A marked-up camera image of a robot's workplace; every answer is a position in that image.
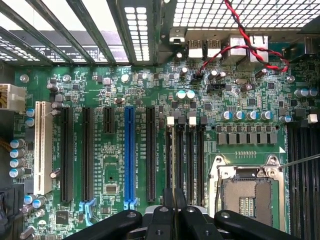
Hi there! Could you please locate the thin metal locking lever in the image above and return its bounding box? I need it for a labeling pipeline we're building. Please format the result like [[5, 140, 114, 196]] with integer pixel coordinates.
[[216, 172, 223, 210], [278, 153, 320, 169]]

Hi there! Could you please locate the CPU socket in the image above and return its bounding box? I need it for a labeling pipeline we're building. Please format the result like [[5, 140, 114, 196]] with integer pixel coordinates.
[[208, 153, 287, 233]]

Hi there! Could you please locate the long black expansion slot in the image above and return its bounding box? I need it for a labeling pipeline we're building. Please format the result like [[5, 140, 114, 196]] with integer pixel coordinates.
[[78, 106, 98, 221], [146, 106, 157, 203], [59, 106, 75, 203]]

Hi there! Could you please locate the blue expansion slot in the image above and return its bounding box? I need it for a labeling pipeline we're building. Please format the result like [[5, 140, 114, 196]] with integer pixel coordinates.
[[123, 106, 139, 211]]

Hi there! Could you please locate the short black expansion slot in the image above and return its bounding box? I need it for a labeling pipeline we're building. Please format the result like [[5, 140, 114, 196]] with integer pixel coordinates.
[[103, 107, 116, 135]]

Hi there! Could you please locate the white expansion slot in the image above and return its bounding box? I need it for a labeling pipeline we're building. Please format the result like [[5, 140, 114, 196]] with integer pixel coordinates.
[[34, 100, 54, 196]]

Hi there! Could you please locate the green Dell motherboard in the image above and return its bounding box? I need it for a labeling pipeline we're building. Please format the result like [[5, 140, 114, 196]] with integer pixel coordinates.
[[12, 58, 320, 240]]

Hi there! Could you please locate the black main power connector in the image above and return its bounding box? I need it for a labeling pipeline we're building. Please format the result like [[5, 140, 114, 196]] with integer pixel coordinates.
[[0, 183, 26, 235]]

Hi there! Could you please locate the metal rear port connector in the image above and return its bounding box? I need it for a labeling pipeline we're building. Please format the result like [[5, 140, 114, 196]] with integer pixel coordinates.
[[206, 38, 223, 59], [249, 34, 270, 63], [187, 38, 204, 59], [223, 34, 250, 65]]

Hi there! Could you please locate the open metal PC case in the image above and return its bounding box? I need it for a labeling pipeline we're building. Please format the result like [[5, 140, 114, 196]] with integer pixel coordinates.
[[0, 0, 320, 240]]

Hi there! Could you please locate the white power connector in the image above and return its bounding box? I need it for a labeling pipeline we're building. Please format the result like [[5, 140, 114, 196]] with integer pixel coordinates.
[[0, 83, 27, 113]]

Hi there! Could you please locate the metal expansion slot cover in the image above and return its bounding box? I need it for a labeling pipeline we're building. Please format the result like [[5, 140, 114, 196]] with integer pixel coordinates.
[[0, 37, 41, 63], [106, 0, 163, 65]]

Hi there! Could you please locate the yellow braided cable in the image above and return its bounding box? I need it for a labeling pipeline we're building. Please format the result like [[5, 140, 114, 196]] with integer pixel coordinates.
[[0, 136, 11, 153]]

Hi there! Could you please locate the red black twisted wire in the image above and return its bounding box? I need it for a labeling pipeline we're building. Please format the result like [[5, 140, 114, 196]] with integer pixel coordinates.
[[196, 0, 291, 77]]

